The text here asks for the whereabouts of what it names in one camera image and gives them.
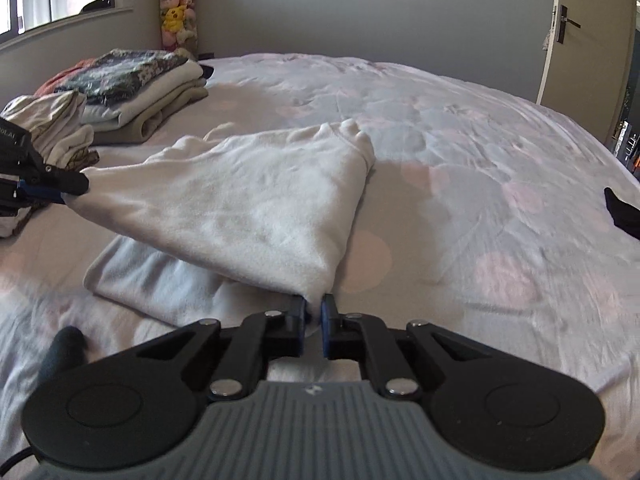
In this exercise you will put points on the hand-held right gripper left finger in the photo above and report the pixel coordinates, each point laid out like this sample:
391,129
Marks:
300,322

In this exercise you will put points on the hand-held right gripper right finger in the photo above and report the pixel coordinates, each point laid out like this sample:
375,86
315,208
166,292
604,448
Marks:
327,325

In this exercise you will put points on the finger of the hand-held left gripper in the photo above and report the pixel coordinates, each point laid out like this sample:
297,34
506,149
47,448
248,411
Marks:
70,183

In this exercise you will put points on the cream fleece sweater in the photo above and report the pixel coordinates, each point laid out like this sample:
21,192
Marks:
240,200

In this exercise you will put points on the pile of crumpled light clothes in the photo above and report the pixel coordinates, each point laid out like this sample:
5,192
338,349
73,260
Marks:
57,120

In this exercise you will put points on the folded pink cloth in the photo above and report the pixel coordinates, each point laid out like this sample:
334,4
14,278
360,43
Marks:
67,75

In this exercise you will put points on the folded olive towel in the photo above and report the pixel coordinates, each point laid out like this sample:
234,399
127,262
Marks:
165,112

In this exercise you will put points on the folded dark floral garment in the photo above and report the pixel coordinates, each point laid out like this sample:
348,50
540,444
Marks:
125,72

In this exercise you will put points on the folded cream garment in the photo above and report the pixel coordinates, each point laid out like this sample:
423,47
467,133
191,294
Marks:
165,87

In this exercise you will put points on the dark grey cloth roll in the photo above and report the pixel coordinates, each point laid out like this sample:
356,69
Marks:
62,355

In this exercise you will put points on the yellow plush toy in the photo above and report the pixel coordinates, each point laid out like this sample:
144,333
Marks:
175,19

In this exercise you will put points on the bed with dotted sheet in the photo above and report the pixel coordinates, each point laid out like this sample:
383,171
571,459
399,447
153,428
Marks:
475,160

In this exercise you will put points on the black sock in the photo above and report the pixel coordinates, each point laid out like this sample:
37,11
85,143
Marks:
622,215

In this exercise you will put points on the shelf with small things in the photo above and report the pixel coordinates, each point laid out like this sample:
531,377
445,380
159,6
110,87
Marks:
627,145

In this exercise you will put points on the cream door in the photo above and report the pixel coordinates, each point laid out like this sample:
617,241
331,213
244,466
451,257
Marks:
585,45

